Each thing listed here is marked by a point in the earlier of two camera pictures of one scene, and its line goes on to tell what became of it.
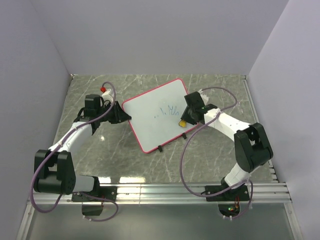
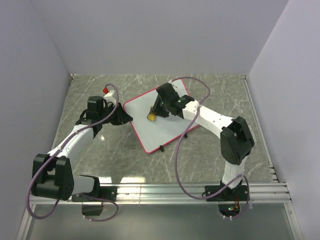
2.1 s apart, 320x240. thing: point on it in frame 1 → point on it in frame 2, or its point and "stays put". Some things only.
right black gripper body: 187,116 → 161,108
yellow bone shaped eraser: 182,123 → 151,116
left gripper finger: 120,114 stays put
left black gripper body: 109,116 stays put
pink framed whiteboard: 155,114 stays put
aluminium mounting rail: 270,193 stays put
